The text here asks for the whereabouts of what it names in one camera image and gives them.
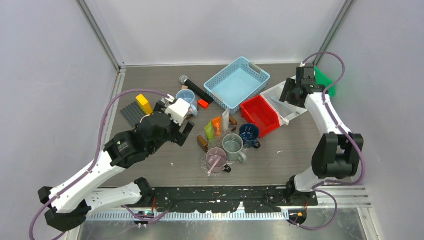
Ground orange cap toothpaste tube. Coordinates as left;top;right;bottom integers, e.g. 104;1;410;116
221;108;230;132

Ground grey mug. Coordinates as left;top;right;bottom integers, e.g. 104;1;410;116
222;133;247;164

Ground grey building baseplate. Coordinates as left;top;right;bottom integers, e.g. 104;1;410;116
120;101;146;129

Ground white plastic bin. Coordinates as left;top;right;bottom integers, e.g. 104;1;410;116
259;80;308;127

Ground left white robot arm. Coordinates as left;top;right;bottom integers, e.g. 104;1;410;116
38;98;194;232

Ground light blue mug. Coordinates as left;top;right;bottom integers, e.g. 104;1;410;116
176;89;199;117

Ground yellow building brick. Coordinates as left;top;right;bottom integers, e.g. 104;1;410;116
135;94;153;115

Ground dark blue mug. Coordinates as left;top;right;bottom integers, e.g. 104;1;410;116
239;123;261;149

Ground green plastic bin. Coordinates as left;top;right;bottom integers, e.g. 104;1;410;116
314;66;336;98

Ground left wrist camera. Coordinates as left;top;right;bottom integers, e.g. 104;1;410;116
165;98;191;126

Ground green toothpaste tube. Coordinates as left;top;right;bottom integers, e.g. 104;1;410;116
204;121;215;141

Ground mauve mug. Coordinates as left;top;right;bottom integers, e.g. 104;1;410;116
205;147;232;175

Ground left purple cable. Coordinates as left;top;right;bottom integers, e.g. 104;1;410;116
28;88;175;240

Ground red plastic bin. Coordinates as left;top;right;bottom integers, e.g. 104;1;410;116
240;95;281;138

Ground black microphone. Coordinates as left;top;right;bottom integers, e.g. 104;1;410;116
179;75;214;104

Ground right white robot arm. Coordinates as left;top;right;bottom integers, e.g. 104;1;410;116
280;64;364;205

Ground light blue plastic basket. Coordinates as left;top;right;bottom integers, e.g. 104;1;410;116
203;56;271;115

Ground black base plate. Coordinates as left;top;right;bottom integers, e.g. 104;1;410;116
133;186;318;214

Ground red orange block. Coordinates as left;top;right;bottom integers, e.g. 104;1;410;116
198;99;210;110

